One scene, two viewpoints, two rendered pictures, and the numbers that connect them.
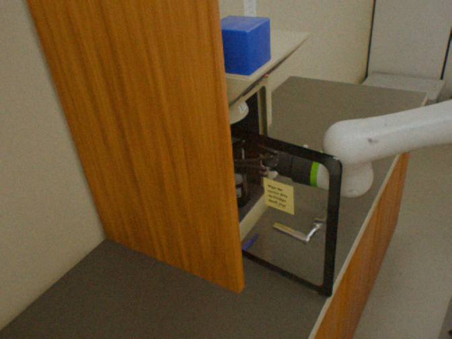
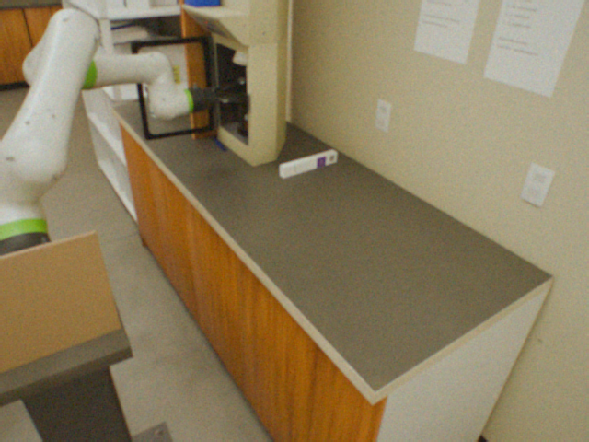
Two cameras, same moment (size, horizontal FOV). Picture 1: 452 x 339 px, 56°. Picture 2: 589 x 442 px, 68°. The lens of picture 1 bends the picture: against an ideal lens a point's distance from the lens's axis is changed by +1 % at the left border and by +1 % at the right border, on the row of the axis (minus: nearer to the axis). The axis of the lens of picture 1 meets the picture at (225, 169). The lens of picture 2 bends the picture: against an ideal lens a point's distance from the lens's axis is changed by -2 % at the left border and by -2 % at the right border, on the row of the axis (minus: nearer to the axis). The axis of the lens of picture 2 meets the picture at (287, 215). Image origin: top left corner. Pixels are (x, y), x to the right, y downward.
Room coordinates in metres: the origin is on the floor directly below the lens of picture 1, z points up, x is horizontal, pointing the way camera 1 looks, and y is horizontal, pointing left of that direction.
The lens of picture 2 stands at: (1.84, -1.59, 1.75)
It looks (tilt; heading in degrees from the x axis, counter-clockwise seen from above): 33 degrees down; 111
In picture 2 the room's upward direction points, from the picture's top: 2 degrees clockwise
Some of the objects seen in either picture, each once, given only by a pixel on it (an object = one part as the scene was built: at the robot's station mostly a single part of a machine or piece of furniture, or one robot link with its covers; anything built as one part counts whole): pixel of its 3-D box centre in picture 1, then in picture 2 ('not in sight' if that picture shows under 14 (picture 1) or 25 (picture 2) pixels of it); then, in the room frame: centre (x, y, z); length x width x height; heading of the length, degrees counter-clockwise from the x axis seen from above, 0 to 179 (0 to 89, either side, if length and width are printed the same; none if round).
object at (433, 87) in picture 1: (398, 101); not in sight; (3.27, -1.54, 0.17); 0.60 x 0.42 x 0.33; 54
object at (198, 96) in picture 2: not in sight; (195, 98); (0.92, -0.21, 1.21); 0.09 x 0.06 x 0.12; 146
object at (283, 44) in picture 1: (261, 71); (214, 23); (0.96, -0.11, 1.46); 0.32 x 0.12 x 0.10; 146
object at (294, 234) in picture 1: (296, 229); not in sight; (0.68, -0.14, 1.20); 0.10 x 0.05 x 0.03; 48
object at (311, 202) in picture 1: (275, 213); (175, 89); (0.75, -0.10, 1.19); 0.30 x 0.01 x 0.40; 48
